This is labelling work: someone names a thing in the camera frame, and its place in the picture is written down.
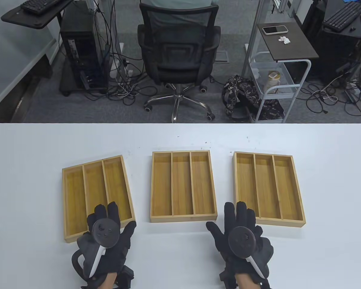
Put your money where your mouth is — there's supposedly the person's left hand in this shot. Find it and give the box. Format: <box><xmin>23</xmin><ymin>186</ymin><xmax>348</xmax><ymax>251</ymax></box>
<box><xmin>72</xmin><ymin>201</ymin><xmax>137</xmax><ymax>284</ymax></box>

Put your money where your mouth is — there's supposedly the person's right hand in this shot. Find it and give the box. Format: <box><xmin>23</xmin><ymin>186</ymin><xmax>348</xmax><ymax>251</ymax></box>
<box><xmin>206</xmin><ymin>201</ymin><xmax>274</xmax><ymax>284</ymax></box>

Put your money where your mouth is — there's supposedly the wooden utensil storage box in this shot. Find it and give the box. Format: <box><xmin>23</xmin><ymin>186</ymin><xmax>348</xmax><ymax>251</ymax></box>
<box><xmin>150</xmin><ymin>150</ymin><xmax>217</xmax><ymax>223</ymax></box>
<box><xmin>233</xmin><ymin>151</ymin><xmax>306</xmax><ymax>228</ymax></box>
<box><xmin>62</xmin><ymin>155</ymin><xmax>136</xmax><ymax>244</ymax></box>

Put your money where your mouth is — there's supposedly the person's right forearm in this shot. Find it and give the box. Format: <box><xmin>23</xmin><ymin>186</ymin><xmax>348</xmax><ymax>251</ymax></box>
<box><xmin>238</xmin><ymin>275</ymin><xmax>261</xmax><ymax>289</ymax></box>

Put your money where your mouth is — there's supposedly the person's left forearm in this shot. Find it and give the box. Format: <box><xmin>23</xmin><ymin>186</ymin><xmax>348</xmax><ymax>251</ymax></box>
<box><xmin>100</xmin><ymin>271</ymin><xmax>121</xmax><ymax>289</ymax></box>

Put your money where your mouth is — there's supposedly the black patterned bag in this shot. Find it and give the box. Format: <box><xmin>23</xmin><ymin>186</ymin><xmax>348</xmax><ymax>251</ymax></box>
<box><xmin>222</xmin><ymin>75</ymin><xmax>285</xmax><ymax>123</ymax></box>

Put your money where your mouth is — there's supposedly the jar with yellow label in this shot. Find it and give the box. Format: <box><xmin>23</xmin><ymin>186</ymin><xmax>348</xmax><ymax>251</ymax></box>
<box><xmin>267</xmin><ymin>71</ymin><xmax>282</xmax><ymax>91</ymax></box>

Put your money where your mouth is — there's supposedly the dark brown side table top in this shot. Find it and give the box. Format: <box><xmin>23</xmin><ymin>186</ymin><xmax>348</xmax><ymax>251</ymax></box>
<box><xmin>257</xmin><ymin>22</ymin><xmax>320</xmax><ymax>63</ymax></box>

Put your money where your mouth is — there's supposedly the black mesh office chair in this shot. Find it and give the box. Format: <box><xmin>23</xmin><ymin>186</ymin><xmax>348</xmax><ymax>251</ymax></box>
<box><xmin>137</xmin><ymin>2</ymin><xmax>222</xmax><ymax>123</ymax></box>

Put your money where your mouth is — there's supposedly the black computer tower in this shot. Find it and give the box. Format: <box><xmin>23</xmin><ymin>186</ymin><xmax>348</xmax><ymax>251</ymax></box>
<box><xmin>59</xmin><ymin>6</ymin><xmax>110</xmax><ymax>97</ymax></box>
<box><xmin>318</xmin><ymin>27</ymin><xmax>361</xmax><ymax>85</ymax></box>

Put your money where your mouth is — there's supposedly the smartphone with pale case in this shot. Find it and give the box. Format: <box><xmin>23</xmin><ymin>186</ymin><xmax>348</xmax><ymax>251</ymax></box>
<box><xmin>262</xmin><ymin>26</ymin><xmax>288</xmax><ymax>35</ymax></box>

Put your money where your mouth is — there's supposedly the black keyboard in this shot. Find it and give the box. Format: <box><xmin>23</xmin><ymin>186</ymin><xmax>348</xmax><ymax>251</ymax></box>
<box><xmin>322</xmin><ymin>2</ymin><xmax>361</xmax><ymax>32</ymax></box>
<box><xmin>20</xmin><ymin>0</ymin><xmax>66</xmax><ymax>15</ymax></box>

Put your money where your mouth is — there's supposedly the black keyboard stand tray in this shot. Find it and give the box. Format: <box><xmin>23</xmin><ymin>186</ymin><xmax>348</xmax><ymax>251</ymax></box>
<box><xmin>1</xmin><ymin>0</ymin><xmax>76</xmax><ymax>30</ymax></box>

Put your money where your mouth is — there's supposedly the round black tracker white handle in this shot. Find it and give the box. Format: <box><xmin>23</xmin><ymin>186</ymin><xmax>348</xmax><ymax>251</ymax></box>
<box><xmin>88</xmin><ymin>218</ymin><xmax>121</xmax><ymax>278</ymax></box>
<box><xmin>228</xmin><ymin>226</ymin><xmax>267</xmax><ymax>279</ymax></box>

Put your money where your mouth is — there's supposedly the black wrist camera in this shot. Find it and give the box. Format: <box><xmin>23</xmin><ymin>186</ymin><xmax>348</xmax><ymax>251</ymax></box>
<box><xmin>117</xmin><ymin>265</ymin><xmax>135</xmax><ymax>289</ymax></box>
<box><xmin>219</xmin><ymin>269</ymin><xmax>239</xmax><ymax>289</ymax></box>

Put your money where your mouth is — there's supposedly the white wire rolling cart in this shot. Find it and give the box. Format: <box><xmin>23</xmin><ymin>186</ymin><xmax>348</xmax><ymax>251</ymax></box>
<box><xmin>248</xmin><ymin>51</ymin><xmax>312</xmax><ymax>123</ymax></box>

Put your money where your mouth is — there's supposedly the tangle of floor cables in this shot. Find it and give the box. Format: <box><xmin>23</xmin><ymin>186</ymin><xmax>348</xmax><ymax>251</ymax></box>
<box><xmin>304</xmin><ymin>71</ymin><xmax>361</xmax><ymax>117</ymax></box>
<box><xmin>86</xmin><ymin>75</ymin><xmax>158</xmax><ymax>106</ymax></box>

